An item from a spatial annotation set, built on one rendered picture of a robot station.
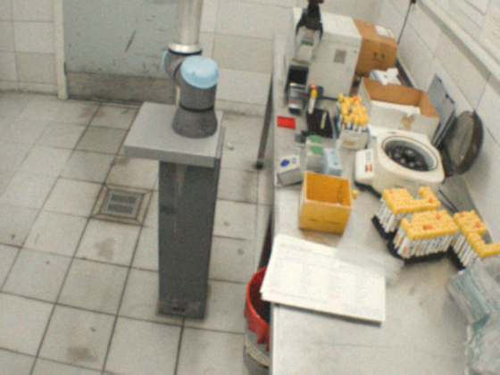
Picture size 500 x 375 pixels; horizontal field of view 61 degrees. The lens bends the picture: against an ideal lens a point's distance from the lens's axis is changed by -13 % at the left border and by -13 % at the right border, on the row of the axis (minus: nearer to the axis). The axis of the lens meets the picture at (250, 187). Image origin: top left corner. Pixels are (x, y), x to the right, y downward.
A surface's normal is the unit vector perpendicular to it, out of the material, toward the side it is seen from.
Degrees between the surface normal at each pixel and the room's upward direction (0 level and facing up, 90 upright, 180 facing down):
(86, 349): 0
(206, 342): 0
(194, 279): 90
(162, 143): 1
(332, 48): 90
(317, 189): 90
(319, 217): 90
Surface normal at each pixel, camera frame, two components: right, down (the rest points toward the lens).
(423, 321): 0.13, -0.78
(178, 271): -0.04, 0.61
